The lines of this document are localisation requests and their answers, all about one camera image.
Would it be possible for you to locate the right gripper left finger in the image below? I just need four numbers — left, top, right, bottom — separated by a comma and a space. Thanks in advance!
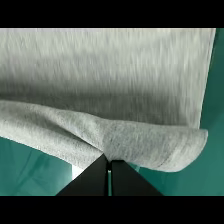
55, 153, 110, 197

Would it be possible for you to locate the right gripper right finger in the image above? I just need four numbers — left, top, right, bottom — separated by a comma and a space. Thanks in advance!
110, 159, 165, 197

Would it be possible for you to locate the grey T-shirt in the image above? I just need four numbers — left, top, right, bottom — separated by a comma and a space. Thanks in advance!
0, 27, 217, 174

